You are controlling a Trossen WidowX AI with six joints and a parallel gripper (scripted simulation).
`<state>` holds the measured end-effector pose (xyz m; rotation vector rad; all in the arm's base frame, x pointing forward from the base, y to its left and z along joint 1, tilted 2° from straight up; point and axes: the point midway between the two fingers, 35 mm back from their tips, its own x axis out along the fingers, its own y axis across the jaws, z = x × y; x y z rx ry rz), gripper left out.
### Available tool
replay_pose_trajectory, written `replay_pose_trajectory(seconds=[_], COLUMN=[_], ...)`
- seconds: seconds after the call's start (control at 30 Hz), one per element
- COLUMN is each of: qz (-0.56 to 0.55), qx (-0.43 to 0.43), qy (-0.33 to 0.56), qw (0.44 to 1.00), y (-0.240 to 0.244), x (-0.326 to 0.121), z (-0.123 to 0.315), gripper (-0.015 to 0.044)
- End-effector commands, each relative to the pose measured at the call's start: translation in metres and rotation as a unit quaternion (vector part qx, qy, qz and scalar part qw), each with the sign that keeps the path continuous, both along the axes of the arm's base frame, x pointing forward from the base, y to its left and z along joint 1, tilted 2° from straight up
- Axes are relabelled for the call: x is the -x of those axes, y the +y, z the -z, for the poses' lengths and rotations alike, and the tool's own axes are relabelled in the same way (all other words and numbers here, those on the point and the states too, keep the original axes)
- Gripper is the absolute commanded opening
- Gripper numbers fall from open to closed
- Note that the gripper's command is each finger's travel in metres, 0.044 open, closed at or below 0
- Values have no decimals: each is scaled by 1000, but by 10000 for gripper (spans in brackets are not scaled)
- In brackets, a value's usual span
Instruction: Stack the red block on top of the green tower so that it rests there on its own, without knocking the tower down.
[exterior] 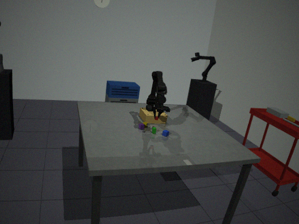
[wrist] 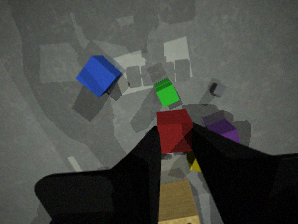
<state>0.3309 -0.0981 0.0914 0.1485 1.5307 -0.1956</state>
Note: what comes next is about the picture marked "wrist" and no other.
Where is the blue block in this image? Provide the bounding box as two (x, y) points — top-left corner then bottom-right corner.
(75, 55), (122, 97)

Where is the red block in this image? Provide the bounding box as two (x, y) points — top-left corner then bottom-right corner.
(157, 109), (193, 154)

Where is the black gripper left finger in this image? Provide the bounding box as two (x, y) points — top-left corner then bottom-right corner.
(34, 126), (162, 224)

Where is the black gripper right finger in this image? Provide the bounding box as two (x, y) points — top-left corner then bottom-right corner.
(192, 122), (298, 224)

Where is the purple block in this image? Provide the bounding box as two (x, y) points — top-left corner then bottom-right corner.
(206, 119), (240, 144)

